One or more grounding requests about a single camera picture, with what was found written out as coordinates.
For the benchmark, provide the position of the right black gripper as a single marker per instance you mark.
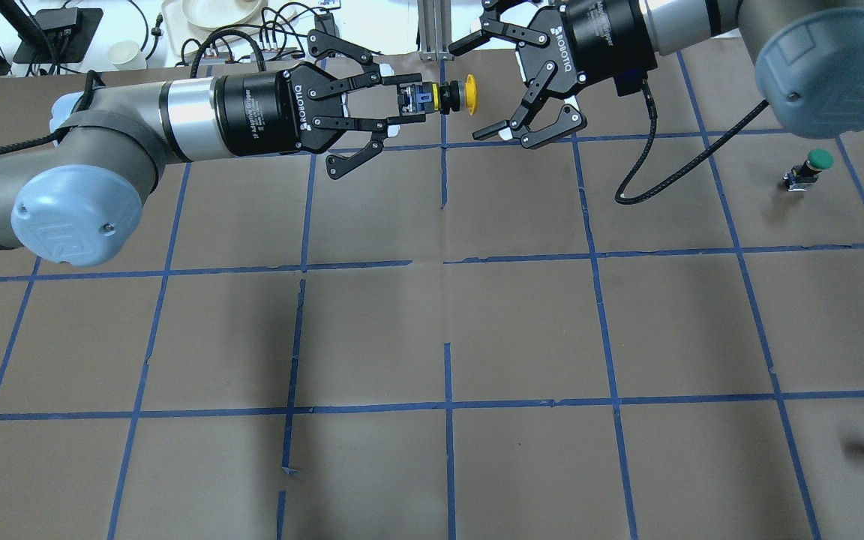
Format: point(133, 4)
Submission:
point(598, 41)

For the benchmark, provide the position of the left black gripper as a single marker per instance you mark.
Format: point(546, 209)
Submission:
point(256, 112)

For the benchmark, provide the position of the yellow push button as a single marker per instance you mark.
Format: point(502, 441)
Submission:
point(421, 98)

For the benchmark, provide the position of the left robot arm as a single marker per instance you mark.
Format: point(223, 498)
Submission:
point(76, 195)

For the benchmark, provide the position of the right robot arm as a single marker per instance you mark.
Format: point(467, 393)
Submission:
point(808, 57)

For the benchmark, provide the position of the green push button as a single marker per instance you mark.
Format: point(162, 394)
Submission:
point(801, 178)

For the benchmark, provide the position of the beige plate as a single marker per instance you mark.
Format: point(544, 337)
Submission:
point(215, 14)

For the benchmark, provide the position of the white paper cup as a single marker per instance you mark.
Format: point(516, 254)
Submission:
point(126, 55)

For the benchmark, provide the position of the aluminium frame post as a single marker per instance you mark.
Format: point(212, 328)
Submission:
point(434, 30)

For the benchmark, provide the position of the black camera stand base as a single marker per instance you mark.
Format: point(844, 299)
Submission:
point(61, 35)

